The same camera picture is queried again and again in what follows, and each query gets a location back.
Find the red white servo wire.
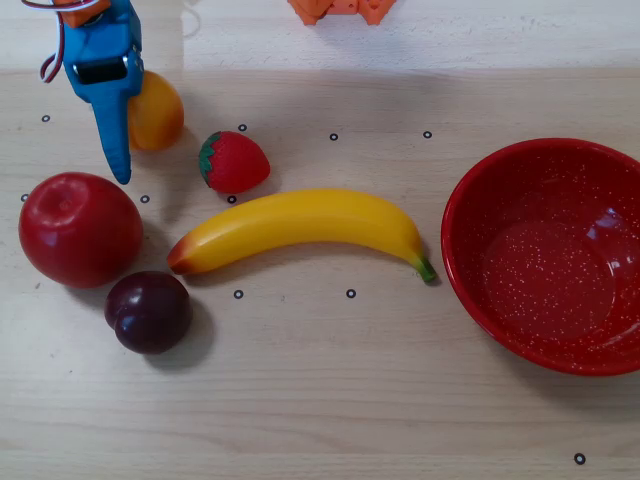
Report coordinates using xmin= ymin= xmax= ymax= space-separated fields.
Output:
xmin=20 ymin=0 xmax=101 ymax=85

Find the red toy strawberry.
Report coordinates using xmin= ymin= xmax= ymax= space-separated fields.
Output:
xmin=198 ymin=130 xmax=272 ymax=195

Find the red toy apple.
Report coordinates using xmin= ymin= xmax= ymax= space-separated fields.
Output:
xmin=18 ymin=171 xmax=145 ymax=290

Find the yellow orange toy peach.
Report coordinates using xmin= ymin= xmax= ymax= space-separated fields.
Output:
xmin=127 ymin=69 xmax=185 ymax=152

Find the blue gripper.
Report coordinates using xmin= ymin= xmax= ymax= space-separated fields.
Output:
xmin=60 ymin=0 xmax=147 ymax=186

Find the yellow toy banana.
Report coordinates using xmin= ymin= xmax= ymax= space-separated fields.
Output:
xmin=166 ymin=188 xmax=439 ymax=285

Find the dark purple toy plum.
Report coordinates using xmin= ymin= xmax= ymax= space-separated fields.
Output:
xmin=103 ymin=270 xmax=192 ymax=356

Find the orange robot base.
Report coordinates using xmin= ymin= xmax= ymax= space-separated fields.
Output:
xmin=287 ymin=0 xmax=401 ymax=26

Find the red speckled bowl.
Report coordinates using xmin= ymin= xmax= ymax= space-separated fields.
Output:
xmin=440 ymin=138 xmax=640 ymax=377

